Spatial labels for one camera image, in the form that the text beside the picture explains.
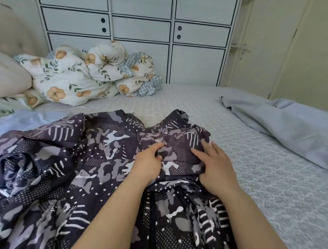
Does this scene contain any person's left forearm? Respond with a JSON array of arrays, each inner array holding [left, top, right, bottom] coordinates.
[[72, 177, 154, 249]]

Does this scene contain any light lavender sunscreen jacket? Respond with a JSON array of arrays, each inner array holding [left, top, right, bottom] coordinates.
[[0, 110, 73, 139]]

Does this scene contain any pink plush pillow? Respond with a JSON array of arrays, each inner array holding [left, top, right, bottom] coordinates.
[[0, 51, 33, 99]]

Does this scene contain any person's left hand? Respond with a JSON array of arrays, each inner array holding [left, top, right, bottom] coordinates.
[[127, 142, 166, 187]]

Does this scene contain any beige tufted headboard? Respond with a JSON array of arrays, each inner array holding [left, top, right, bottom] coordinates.
[[0, 4, 48, 58]]

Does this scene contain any person's right hand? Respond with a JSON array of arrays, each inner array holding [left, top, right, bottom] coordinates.
[[190, 139, 242, 199]]

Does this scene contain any dark purple patterned garment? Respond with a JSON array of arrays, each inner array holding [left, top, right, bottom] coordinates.
[[0, 108, 240, 249]]

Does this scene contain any white door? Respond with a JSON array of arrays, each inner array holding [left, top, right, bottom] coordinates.
[[220, 0, 328, 113]]

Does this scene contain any white wardrobe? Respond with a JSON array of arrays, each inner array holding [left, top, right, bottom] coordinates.
[[35, 0, 243, 87]]

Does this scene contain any floral pillow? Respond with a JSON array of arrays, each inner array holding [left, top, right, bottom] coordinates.
[[0, 88, 50, 119]]

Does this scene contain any floral bunched quilt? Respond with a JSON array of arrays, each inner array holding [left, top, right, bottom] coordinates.
[[120, 51, 164, 97]]

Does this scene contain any person's right forearm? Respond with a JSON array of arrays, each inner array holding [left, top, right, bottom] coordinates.
[[218, 186, 288, 249]]

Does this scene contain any bed with grey patterned sheet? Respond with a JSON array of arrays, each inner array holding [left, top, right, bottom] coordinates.
[[0, 83, 328, 249]]

